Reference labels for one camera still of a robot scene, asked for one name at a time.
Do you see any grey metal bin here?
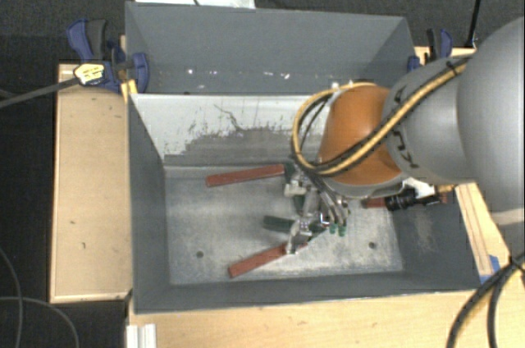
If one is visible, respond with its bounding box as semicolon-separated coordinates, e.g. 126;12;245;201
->
122;0;482;314

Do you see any dark green flat block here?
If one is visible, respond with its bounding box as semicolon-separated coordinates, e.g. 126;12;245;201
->
262;214;329;236

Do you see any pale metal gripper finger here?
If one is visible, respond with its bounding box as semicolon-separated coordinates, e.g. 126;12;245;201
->
285;230;300;256
299;223;317;247

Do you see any black cylinder on white bracket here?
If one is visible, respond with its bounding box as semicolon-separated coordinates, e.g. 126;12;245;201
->
384;176;449;213

